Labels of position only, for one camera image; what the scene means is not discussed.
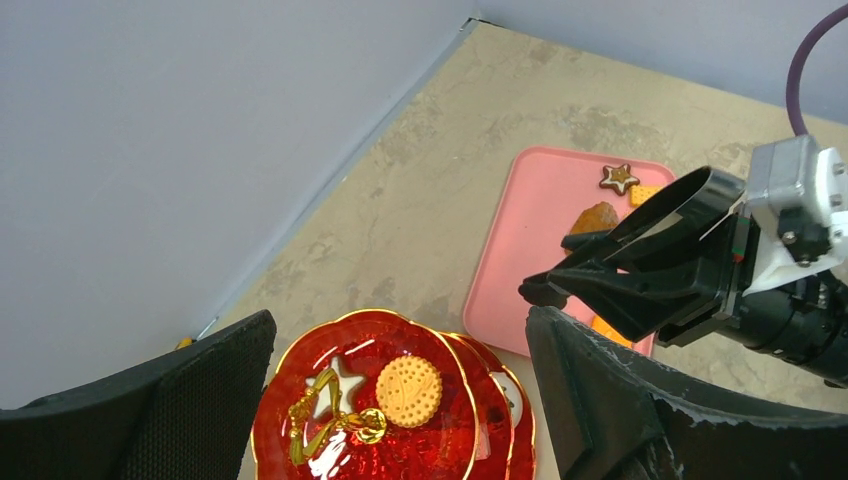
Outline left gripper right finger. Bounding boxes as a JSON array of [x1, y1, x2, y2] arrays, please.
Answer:
[[525, 307, 847, 479]]

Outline pink serving tray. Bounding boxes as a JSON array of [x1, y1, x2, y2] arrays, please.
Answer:
[[463, 146, 675, 355]]

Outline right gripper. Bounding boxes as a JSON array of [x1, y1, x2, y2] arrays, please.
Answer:
[[518, 167, 762, 347]]

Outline orange fish cookie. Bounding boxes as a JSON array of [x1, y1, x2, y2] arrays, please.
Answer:
[[591, 316, 634, 349]]

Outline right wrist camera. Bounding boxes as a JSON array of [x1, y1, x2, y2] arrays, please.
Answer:
[[744, 135, 847, 296]]

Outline red three-tier cake stand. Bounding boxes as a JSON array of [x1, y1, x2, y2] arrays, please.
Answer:
[[251, 309, 537, 479]]

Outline brown star cookie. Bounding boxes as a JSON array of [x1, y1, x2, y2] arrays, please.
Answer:
[[598, 163, 641, 196]]

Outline square cracker cookie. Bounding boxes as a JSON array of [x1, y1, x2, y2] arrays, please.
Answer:
[[629, 185, 663, 208]]

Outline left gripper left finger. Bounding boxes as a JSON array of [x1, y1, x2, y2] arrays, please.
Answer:
[[1, 310, 277, 479]]

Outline round orange cookie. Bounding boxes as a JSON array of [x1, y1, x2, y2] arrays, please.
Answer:
[[375, 356, 443, 429]]

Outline white star cookie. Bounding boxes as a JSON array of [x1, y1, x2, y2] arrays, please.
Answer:
[[304, 356, 367, 420]]

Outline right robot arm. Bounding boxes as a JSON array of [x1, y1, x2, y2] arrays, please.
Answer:
[[518, 167, 847, 388]]

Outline yellow black pliers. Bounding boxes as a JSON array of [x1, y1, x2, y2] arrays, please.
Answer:
[[175, 337, 195, 350]]

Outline brown croissant pastry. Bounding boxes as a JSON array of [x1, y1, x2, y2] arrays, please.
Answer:
[[568, 201, 620, 236]]

